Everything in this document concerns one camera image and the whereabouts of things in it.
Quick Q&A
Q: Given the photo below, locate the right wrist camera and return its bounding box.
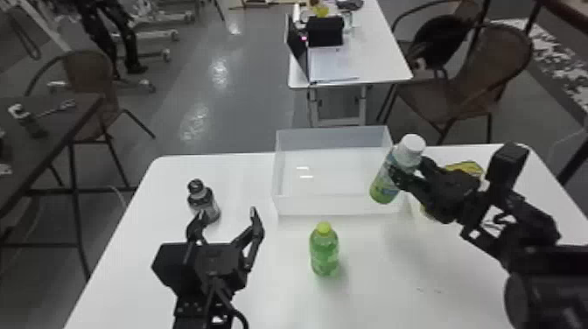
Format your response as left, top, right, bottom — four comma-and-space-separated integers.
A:
485, 142, 530, 186

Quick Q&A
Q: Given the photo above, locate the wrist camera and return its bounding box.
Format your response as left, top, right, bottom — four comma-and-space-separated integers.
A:
150, 242, 197, 295
485, 142, 530, 186

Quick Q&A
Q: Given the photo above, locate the black bottle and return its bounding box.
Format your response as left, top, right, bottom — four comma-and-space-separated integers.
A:
185, 177, 222, 225

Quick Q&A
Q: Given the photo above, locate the yellow snack packet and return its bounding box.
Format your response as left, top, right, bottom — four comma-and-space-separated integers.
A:
418, 159, 487, 222

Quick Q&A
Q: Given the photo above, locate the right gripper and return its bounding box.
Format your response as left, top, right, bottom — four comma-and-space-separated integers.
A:
387, 155, 483, 226

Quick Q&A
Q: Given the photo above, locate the black box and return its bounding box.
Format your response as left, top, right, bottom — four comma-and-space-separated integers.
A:
305, 15, 346, 48

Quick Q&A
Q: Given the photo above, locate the green bottle with white cap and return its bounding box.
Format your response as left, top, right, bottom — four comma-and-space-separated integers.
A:
368, 133, 427, 206

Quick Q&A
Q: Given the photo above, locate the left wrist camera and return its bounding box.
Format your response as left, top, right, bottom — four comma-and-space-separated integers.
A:
150, 242, 197, 295

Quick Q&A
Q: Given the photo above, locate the clear box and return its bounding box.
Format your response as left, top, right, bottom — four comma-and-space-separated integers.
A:
270, 125, 413, 217

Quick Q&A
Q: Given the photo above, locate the dark side table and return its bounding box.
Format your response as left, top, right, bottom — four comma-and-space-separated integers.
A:
0, 93, 108, 283

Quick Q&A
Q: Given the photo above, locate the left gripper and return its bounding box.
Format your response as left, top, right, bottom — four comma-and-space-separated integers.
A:
184, 206, 266, 296

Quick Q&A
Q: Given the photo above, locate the white side table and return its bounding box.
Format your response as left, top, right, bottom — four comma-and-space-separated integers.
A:
285, 0, 415, 129

